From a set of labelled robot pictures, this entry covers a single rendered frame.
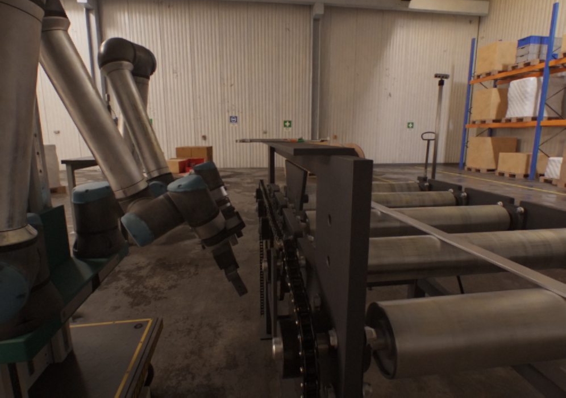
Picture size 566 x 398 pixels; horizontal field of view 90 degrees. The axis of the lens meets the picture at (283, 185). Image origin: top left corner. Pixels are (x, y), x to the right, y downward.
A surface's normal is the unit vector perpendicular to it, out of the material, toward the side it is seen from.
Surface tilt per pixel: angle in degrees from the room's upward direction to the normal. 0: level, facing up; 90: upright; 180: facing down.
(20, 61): 96
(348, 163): 90
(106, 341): 0
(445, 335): 54
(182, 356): 0
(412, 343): 59
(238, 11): 90
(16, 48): 95
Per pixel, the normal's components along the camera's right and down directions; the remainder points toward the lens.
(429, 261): 0.12, -0.07
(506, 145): 0.12, 0.17
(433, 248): 0.09, -0.54
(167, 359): 0.00, -0.99
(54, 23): 0.81, 0.57
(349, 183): -0.99, 0.02
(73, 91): 0.38, 0.23
